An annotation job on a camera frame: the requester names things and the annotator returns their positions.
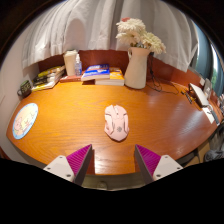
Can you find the black book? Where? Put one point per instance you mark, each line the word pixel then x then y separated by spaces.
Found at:
pixel 46 81
pixel 46 78

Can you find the white desktop device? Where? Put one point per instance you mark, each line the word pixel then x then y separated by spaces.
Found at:
pixel 199 95

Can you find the white flower bouquet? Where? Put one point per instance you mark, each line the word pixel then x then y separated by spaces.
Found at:
pixel 136 31

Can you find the white ceramic jug vase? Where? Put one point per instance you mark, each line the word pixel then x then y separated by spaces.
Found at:
pixel 136 71

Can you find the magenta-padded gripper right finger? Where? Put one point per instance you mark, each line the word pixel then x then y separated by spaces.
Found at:
pixel 156 165

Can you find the blue-covered book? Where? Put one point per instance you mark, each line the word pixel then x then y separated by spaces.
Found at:
pixel 96 71

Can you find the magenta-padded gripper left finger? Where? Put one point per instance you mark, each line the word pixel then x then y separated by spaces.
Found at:
pixel 71 164

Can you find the white lotion bottle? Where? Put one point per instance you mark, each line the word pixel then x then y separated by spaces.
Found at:
pixel 70 63

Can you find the orange-covered book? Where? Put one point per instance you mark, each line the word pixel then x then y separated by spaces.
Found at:
pixel 116 76

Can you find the clear spray bottle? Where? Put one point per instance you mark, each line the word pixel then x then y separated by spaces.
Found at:
pixel 78 68

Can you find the white curtain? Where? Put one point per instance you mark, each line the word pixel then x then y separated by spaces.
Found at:
pixel 100 23

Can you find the dark mug with green inside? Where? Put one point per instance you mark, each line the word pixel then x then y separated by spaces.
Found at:
pixel 25 88

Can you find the red-brown book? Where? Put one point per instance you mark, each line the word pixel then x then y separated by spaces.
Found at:
pixel 68 78

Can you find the round cartoon-print mouse pad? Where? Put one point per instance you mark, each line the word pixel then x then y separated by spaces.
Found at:
pixel 24 120

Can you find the pink computer mouse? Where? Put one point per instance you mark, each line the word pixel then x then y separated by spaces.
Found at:
pixel 116 122

